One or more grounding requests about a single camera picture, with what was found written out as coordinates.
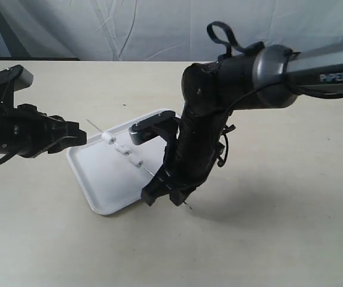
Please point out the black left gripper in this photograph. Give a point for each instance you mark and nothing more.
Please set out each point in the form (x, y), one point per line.
(29, 133)

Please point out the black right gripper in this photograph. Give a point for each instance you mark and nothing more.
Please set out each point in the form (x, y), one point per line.
(201, 142)

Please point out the thin metal skewer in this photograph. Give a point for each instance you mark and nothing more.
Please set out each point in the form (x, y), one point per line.
(115, 147)

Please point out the white marshmallow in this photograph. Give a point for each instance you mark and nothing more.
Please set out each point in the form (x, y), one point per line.
(124, 149)
(135, 160)
(108, 138)

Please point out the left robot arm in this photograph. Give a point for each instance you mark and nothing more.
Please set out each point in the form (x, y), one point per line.
(28, 133)

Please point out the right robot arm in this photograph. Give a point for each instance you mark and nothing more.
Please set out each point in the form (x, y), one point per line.
(271, 79)

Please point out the white plastic tray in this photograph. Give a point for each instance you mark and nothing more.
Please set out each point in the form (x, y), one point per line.
(108, 180)

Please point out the white backdrop cloth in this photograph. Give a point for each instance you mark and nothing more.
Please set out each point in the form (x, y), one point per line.
(159, 30)

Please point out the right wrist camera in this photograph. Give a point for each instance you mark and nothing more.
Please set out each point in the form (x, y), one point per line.
(163, 124)

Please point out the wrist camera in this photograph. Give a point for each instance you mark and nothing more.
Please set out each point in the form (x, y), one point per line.
(13, 79)
(163, 124)

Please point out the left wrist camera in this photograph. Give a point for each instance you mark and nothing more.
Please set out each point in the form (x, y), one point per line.
(13, 79)

